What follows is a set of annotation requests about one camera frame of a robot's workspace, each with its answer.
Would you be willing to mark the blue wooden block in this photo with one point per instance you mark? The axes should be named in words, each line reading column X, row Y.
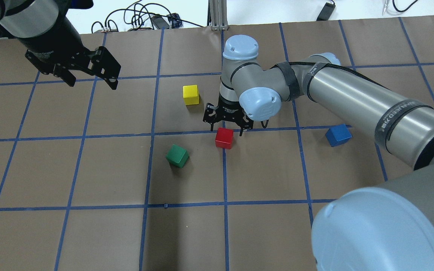
column 338, row 135

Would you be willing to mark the black power adapter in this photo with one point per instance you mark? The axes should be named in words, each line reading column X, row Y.
column 326, row 11

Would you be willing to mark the aluminium frame post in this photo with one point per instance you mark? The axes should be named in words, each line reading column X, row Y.
column 217, row 15

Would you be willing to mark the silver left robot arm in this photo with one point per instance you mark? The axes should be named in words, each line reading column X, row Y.
column 37, row 20

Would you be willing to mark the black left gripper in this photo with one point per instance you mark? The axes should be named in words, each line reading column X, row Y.
column 53, row 42

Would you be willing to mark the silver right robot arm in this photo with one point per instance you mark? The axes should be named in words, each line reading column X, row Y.
column 389, row 227

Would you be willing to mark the red wooden block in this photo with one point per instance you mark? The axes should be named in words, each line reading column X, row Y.
column 224, row 138

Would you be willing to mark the yellow wooden block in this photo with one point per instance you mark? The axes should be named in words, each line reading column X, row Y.
column 190, row 94

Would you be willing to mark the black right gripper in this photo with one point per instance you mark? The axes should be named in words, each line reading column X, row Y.
column 227, row 107

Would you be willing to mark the green wooden block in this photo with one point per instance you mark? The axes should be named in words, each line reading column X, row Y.
column 177, row 156

